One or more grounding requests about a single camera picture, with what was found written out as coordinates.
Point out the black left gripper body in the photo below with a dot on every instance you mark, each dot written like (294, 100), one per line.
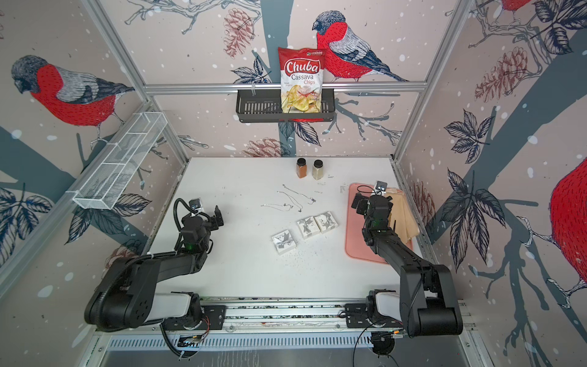
(206, 230)

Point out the white lift-off lid jewelry box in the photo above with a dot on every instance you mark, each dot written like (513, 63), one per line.
(326, 221)

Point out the white gift box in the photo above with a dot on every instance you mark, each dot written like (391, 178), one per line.
(283, 242)
(308, 227)

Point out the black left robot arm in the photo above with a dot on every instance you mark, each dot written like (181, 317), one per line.
(127, 296)

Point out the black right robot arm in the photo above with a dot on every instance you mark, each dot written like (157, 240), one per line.
(427, 304)

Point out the wooden cutting board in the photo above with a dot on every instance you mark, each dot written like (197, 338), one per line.
(401, 218)

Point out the pink plastic tray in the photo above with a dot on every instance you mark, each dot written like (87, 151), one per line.
(355, 246)

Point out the beige spice jar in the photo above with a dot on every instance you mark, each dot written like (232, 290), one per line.
(317, 171)

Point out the orange spice jar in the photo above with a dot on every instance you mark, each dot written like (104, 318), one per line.
(301, 167)

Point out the Chuba cassava chips bag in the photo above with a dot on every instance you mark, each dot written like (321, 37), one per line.
(301, 80)

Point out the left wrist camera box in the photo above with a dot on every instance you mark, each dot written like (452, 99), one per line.
(196, 206)

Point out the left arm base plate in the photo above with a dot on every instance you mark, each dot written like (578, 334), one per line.
(212, 318)

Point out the white mesh wall shelf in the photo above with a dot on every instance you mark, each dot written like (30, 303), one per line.
(123, 158)

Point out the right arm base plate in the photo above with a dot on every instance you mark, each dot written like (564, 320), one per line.
(357, 316)

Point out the aluminium mounting rail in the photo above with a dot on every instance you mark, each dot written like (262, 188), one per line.
(289, 315)

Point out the black wire wall basket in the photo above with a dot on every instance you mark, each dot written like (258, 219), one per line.
(264, 106)

